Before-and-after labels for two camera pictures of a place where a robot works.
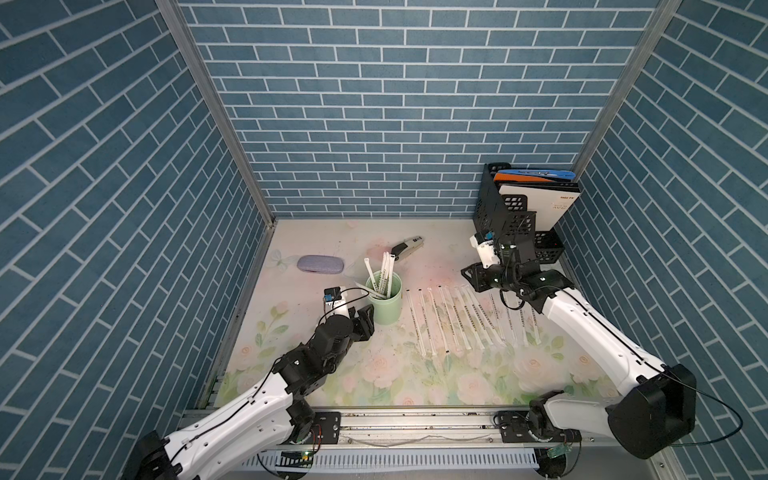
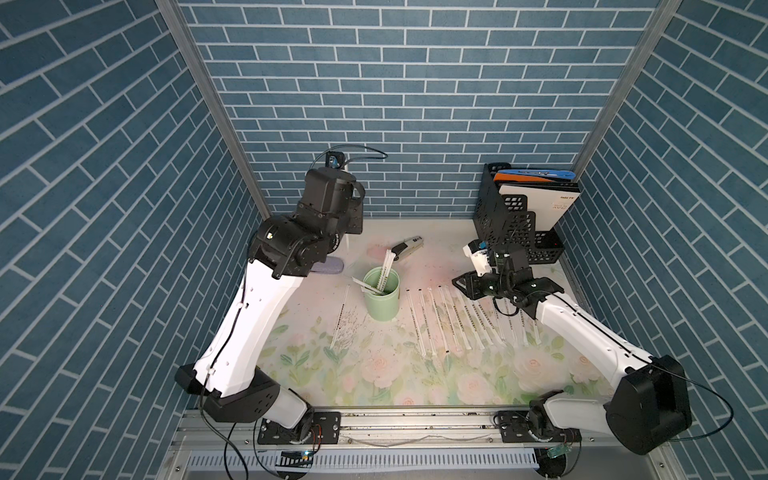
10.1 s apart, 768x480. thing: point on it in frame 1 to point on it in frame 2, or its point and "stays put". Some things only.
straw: [419, 336] stays put
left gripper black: [363, 328] to [355, 206]
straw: [428, 325] stays put
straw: [458, 323] stays put
